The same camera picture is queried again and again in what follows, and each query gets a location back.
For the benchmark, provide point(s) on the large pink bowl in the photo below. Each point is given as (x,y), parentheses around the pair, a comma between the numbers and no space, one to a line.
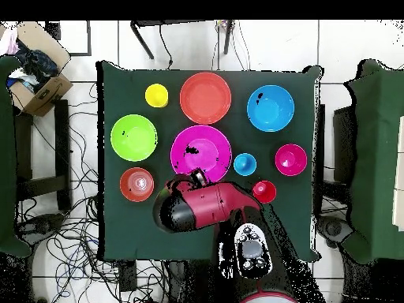
(202,148)

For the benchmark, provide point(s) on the red cup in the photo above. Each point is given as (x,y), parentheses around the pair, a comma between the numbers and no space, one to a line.
(264,192)

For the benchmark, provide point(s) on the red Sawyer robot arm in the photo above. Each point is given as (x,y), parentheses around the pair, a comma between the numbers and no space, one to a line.
(214,202)

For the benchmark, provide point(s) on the blue cup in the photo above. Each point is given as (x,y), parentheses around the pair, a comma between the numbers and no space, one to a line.
(245,164)

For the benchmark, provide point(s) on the small orange bowl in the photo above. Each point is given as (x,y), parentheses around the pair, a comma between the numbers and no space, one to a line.
(136,184)

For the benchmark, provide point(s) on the dark green tablecloth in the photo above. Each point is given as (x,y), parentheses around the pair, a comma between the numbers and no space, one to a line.
(142,227)

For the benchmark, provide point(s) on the green bowl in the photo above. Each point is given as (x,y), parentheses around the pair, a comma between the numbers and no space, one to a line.
(134,138)

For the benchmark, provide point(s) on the large orange bowl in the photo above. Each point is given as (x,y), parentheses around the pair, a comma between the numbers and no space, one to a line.
(205,98)

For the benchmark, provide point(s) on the yellow cup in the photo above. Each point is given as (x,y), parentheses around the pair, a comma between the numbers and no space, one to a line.
(156,95)

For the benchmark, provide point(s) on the small crimson bowl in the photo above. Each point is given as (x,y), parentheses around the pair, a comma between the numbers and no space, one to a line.
(290,159)

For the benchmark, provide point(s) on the large blue bowl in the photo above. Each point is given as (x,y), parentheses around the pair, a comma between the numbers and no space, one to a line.
(270,108)

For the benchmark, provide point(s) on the black power strip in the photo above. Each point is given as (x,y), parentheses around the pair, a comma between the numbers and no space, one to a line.
(127,277)

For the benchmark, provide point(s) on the black bench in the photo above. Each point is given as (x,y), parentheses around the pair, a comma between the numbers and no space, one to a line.
(63,151)

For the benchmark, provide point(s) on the black box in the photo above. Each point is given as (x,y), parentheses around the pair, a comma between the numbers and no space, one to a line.
(344,142)

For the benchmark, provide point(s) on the cardboard box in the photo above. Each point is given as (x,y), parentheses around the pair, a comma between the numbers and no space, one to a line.
(47,94)

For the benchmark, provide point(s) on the green cloth covered table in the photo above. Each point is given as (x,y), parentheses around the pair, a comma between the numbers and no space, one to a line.
(375,157)
(6,157)

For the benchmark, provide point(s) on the dark clothes bundle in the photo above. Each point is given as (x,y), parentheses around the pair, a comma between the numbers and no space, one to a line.
(38,66)

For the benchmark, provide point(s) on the beige board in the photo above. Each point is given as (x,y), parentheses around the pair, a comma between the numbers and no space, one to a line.
(399,173)

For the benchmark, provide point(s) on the black metal table frame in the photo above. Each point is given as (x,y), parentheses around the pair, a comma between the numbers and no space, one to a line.
(142,39)

